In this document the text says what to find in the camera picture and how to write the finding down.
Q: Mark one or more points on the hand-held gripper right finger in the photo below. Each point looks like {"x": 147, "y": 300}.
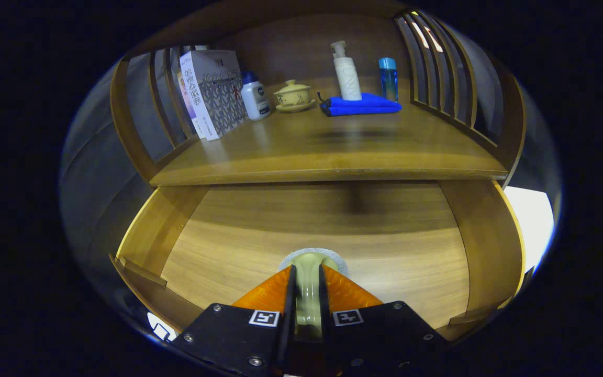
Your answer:
{"x": 324, "y": 303}

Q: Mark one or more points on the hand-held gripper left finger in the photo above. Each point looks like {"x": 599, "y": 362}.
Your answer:
{"x": 291, "y": 303}

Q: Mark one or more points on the brown wooden drawer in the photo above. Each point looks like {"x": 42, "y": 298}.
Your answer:
{"x": 385, "y": 246}

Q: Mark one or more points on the brown wooden countertop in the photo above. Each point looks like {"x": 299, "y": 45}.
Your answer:
{"x": 333, "y": 146}

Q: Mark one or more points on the white plastic drawer unit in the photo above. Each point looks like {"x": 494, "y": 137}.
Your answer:
{"x": 532, "y": 220}

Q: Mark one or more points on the brown wooden cabinet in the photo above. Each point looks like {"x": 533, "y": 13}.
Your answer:
{"x": 291, "y": 42}

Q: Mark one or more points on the blue folded cloth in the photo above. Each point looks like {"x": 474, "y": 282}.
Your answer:
{"x": 359, "y": 104}

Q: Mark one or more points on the white bottle with blue cap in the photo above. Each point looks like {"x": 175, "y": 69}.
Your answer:
{"x": 255, "y": 99}

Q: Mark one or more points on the yellow lidded teacup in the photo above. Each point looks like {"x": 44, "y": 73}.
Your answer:
{"x": 293, "y": 96}

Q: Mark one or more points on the thin purple book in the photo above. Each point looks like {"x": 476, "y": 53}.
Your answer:
{"x": 189, "y": 102}

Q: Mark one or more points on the white pump bottle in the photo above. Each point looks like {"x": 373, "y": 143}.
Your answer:
{"x": 347, "y": 78}

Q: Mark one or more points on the thick white book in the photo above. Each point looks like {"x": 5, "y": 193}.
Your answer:
{"x": 218, "y": 89}

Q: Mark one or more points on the clear blue bottle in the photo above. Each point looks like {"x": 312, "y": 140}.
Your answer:
{"x": 388, "y": 81}

